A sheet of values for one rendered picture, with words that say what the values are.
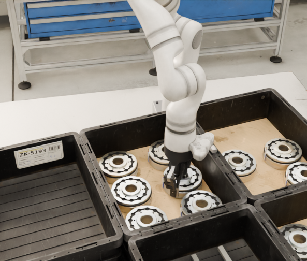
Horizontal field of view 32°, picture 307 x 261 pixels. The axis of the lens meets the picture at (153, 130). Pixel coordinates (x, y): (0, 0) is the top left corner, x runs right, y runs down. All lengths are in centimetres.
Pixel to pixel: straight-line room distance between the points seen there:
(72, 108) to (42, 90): 143
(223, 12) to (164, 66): 225
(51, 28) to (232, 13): 111
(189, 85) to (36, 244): 51
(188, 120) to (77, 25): 209
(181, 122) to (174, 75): 12
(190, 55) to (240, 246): 58
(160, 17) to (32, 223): 58
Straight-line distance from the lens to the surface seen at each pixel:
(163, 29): 114
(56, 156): 144
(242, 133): 158
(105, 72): 345
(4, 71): 358
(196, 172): 139
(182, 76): 113
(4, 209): 138
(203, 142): 124
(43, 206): 137
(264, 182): 143
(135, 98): 194
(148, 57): 335
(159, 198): 136
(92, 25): 322
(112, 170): 139
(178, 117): 118
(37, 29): 321
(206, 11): 333
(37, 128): 184
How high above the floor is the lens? 179
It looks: 38 degrees down
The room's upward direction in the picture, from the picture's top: straight up
